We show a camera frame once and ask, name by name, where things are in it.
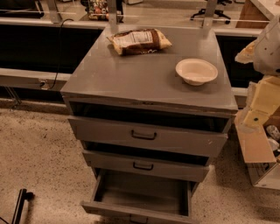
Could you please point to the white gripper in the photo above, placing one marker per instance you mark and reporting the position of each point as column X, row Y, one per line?
column 269, row 53

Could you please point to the grey bottom drawer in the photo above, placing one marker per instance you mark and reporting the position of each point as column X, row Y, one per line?
column 141, row 199

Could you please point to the grey drawer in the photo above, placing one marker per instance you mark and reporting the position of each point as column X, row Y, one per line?
column 141, row 199
column 147, row 162
column 149, row 129

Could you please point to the grey top drawer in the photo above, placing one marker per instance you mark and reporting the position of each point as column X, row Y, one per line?
column 149, row 129

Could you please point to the grey drawer cabinet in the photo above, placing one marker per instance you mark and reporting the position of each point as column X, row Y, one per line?
column 150, row 81

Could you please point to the grey middle drawer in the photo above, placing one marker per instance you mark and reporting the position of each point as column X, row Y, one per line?
column 147, row 162

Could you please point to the wooden cabinet background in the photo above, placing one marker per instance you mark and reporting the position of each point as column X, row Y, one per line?
column 256, row 14

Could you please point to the black office chair base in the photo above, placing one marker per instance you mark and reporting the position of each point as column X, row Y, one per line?
column 203, row 13

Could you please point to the white paper bowl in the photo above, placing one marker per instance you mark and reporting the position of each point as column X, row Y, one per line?
column 196, row 72

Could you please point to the open cardboard box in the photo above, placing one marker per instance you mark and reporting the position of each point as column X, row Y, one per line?
column 263, row 165

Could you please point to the brown snack bag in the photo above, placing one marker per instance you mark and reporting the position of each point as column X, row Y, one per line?
column 140, row 41

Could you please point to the colourful item rack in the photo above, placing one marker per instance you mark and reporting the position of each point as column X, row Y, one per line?
column 99, row 10

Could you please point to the black metal stand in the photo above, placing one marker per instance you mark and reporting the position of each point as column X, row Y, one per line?
column 23, row 196

